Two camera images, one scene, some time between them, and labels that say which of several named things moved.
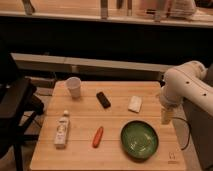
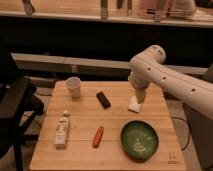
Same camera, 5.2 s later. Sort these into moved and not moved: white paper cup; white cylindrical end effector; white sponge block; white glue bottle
Moved: white cylindrical end effector
Not moved: white paper cup; white glue bottle; white sponge block
